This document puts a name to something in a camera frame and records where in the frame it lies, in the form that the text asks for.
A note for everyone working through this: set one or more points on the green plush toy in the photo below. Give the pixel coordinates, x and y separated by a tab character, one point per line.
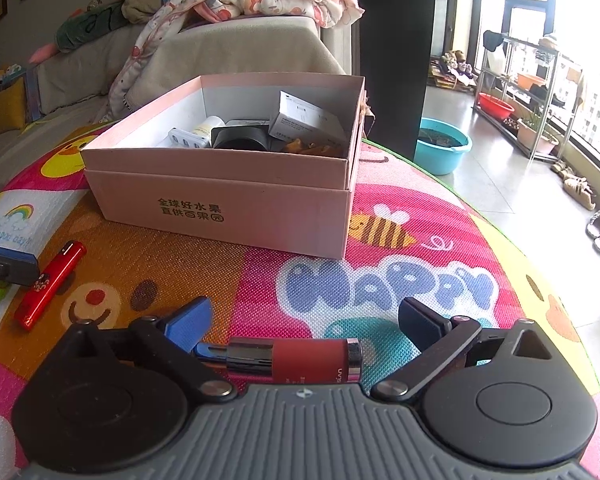
83	27

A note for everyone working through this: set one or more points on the cream lotion bottle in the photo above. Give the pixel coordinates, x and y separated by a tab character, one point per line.
202	133

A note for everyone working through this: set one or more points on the beige shoe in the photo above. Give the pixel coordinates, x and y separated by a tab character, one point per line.
576	187

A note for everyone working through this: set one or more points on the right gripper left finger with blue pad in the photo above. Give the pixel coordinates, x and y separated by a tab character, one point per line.
165	345

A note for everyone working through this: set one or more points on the pink cardboard box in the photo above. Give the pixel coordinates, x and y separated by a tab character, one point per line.
288	202

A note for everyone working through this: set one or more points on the beige sofa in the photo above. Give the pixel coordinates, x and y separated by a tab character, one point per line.
70	90

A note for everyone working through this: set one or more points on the floral pink blanket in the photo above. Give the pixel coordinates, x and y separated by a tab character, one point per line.
171	17

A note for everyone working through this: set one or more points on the colourful cartoon play mat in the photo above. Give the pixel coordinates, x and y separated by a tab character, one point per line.
408	236

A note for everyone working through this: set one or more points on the metal shelf rack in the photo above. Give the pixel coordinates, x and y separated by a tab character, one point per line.
543	86

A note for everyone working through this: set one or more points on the dark red lipstick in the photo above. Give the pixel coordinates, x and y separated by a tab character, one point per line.
286	361

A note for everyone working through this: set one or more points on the red cylindrical tube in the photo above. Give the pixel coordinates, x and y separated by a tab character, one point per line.
37	298

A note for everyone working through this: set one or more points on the small white carton box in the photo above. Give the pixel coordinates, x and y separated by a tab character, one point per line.
296	119

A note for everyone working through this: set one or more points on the teal plastic basin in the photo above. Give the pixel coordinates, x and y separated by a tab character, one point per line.
440	146

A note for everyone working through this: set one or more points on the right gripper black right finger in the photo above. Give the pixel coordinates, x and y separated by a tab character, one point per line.
441	341

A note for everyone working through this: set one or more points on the yellow cushion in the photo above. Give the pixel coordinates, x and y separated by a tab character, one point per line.
13	107

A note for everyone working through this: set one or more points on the brown dog figurine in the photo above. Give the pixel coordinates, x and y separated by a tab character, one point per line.
297	146

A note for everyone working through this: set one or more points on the white battery charger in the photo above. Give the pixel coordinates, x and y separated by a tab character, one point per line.
179	138

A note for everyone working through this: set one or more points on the red plastic basin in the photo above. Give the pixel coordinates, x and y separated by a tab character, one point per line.
494	107

